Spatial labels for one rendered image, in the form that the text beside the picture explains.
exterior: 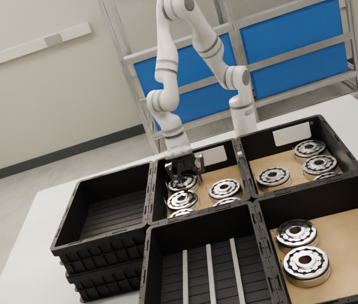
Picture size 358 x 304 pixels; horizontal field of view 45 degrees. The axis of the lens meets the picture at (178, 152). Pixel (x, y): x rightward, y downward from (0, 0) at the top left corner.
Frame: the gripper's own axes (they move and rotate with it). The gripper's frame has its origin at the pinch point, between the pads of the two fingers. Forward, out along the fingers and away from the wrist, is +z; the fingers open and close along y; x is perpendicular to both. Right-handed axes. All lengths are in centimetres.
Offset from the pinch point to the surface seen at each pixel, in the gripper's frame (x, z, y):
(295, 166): 4.1, 2.2, -35.0
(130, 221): 10.3, 2.4, 22.2
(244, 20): -186, -8, -48
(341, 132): -33, 15, -61
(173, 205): 13.0, -0.7, 6.1
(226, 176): -1.1, 2.2, -12.2
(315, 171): 14.5, -0.6, -39.1
